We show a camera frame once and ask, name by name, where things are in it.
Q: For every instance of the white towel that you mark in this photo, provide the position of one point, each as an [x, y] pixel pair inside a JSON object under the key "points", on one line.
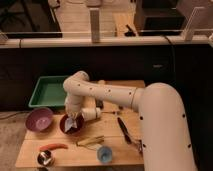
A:
{"points": [[70, 123]]}

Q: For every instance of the red bowl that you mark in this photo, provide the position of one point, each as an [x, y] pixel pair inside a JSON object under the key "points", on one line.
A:
{"points": [[80, 122]]}

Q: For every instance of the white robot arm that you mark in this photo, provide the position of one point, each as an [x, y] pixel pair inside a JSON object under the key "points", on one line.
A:
{"points": [[166, 142]]}

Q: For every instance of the purple bowl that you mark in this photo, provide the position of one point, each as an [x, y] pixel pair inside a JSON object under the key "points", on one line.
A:
{"points": [[39, 119]]}

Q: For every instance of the wooden board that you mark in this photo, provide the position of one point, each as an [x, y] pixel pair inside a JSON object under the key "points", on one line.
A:
{"points": [[74, 156]]}

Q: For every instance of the green plastic tray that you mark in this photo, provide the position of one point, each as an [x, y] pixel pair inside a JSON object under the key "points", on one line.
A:
{"points": [[48, 92]]}

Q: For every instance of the black tool on counter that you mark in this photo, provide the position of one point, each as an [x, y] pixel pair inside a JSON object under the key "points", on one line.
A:
{"points": [[130, 32]]}

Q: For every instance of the blue cup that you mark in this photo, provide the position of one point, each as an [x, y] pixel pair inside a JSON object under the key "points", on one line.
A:
{"points": [[104, 154]]}

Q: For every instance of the orange carrot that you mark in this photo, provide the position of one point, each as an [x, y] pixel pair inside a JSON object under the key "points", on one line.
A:
{"points": [[53, 146]]}

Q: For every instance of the black box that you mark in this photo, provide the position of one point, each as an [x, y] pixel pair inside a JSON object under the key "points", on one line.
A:
{"points": [[157, 15]]}

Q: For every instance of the black handled spatula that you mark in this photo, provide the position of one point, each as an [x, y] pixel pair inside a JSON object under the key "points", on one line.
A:
{"points": [[128, 138]]}

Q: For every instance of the white vertical post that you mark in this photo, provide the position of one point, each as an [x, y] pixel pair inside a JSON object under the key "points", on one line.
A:
{"points": [[95, 25]]}

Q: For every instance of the white horizontal rail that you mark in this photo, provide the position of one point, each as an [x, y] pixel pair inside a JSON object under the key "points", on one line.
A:
{"points": [[105, 41]]}

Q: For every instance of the white angled bracket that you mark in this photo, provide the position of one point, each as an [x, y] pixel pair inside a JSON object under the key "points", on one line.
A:
{"points": [[194, 19]]}

